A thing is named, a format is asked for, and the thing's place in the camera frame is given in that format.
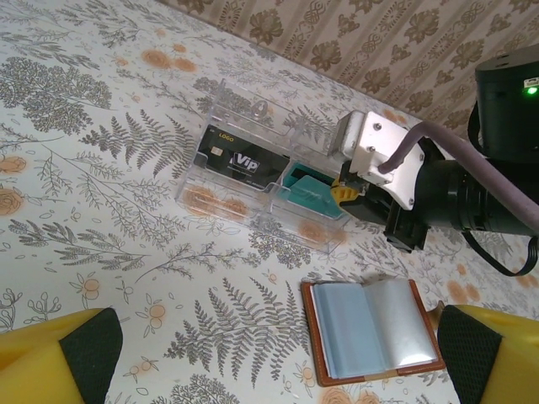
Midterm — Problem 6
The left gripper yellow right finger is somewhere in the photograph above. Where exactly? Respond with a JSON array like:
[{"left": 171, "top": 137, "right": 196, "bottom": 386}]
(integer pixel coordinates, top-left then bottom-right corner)
[{"left": 436, "top": 305, "right": 539, "bottom": 404}]

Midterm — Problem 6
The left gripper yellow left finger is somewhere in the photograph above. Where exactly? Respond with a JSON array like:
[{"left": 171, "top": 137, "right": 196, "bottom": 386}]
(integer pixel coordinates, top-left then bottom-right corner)
[{"left": 0, "top": 306, "right": 124, "bottom": 404}]

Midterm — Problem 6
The teal VIP chip card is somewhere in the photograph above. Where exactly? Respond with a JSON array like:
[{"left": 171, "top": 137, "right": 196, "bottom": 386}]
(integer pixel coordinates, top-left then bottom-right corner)
[{"left": 280, "top": 162, "right": 343, "bottom": 221}]

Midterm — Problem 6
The black VIP card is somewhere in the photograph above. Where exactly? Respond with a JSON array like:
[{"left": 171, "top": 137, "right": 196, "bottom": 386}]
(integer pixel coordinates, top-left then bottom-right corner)
[{"left": 195, "top": 125, "right": 292, "bottom": 189}]

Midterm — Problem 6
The brown leather card holder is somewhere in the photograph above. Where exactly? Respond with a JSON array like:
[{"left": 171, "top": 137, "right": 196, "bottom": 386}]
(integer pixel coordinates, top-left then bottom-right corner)
[{"left": 300, "top": 278, "right": 447, "bottom": 389}]

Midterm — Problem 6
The clear acrylic box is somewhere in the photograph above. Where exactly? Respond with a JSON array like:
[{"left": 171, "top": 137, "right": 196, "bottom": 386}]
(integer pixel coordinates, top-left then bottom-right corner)
[{"left": 176, "top": 77, "right": 350, "bottom": 257}]

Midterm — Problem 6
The floral patterned tablecloth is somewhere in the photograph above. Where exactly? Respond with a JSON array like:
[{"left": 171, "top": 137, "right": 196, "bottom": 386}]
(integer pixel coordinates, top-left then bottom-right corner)
[{"left": 0, "top": 0, "right": 539, "bottom": 404}]

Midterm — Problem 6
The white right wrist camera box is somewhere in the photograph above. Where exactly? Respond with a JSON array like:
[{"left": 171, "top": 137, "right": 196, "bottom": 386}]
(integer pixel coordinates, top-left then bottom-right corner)
[{"left": 327, "top": 109, "right": 424, "bottom": 210}]

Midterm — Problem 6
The thin black cable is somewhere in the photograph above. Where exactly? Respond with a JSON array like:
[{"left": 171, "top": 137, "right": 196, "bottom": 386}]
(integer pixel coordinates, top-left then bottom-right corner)
[{"left": 462, "top": 229, "right": 539, "bottom": 278}]

